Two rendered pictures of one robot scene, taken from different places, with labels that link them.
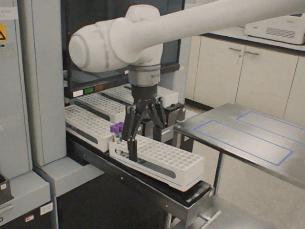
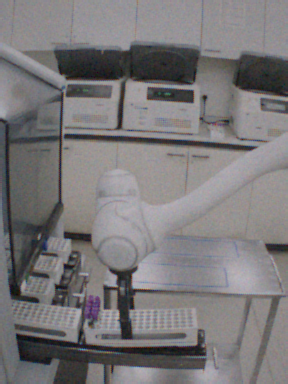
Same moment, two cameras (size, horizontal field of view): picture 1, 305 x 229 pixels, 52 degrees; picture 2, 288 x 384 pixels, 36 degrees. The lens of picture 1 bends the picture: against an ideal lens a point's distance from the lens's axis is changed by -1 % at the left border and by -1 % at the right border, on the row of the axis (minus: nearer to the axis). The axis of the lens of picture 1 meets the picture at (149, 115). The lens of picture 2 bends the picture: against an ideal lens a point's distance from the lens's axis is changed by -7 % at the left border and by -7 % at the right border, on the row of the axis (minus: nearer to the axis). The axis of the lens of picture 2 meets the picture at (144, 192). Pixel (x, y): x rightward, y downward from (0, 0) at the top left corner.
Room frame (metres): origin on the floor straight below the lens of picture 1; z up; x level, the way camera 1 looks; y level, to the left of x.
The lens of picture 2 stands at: (0.03, 0.62, 1.58)
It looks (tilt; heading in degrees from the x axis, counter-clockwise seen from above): 19 degrees down; 321
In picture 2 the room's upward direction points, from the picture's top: 3 degrees clockwise
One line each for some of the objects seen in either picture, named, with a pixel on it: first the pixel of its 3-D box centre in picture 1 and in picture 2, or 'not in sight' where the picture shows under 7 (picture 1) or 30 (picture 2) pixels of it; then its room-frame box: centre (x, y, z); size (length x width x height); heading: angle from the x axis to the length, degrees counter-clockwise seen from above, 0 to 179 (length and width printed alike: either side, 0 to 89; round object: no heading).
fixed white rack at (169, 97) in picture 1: (147, 92); (30, 248); (1.44, 0.02, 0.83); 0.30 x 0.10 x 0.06; 50
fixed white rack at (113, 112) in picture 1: (99, 108); (7, 289); (1.21, 0.21, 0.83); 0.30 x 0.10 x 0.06; 50
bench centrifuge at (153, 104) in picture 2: not in sight; (162, 83); (2.80, -1.70, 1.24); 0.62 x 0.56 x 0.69; 141
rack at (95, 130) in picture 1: (87, 127); (28, 320); (1.02, 0.22, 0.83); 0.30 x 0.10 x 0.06; 50
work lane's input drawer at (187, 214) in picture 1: (121, 160); (91, 343); (0.90, 0.09, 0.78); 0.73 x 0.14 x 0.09; 50
